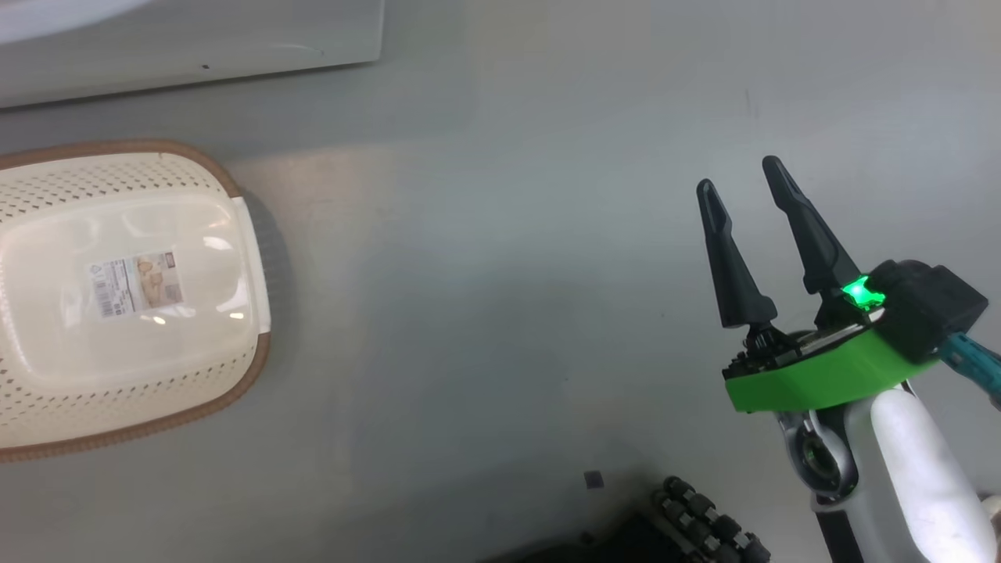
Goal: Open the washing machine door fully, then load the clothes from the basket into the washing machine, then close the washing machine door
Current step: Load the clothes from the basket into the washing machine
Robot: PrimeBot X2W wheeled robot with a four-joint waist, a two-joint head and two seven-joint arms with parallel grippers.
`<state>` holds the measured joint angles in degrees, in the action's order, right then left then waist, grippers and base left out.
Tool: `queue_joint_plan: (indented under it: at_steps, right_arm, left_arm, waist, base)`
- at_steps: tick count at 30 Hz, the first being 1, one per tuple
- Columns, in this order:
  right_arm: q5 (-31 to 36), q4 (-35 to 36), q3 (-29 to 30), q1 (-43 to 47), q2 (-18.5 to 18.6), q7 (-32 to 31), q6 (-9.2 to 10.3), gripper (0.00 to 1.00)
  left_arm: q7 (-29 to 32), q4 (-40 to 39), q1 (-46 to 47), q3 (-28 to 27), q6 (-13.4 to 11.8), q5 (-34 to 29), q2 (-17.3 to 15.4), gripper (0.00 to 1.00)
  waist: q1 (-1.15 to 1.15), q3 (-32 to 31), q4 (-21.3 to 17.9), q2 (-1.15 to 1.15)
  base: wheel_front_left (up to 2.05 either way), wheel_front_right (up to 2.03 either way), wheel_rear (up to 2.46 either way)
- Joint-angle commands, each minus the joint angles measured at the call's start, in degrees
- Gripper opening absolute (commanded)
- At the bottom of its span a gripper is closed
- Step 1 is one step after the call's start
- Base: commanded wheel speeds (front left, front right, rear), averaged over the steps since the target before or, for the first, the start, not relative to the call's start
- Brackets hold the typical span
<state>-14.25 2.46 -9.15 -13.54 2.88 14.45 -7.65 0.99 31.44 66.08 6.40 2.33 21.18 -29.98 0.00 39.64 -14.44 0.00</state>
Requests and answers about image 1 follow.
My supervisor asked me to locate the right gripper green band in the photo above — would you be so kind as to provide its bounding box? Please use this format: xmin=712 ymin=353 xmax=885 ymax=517
xmin=695 ymin=155 xmax=941 ymax=416

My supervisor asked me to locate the white front-load washing machine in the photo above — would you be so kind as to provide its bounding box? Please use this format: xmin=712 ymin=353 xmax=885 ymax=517
xmin=0 ymin=0 xmax=386 ymax=109

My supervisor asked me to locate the cream perforated laundry basket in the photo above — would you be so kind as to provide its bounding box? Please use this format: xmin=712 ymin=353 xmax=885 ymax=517
xmin=0 ymin=140 xmax=273 ymax=464

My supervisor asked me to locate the basket product label sticker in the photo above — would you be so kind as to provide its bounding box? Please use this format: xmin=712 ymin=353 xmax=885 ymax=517
xmin=84 ymin=250 xmax=185 ymax=319

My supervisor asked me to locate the teal camera cable connector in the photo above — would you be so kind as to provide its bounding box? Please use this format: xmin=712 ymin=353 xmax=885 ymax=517
xmin=937 ymin=332 xmax=1001 ymax=409

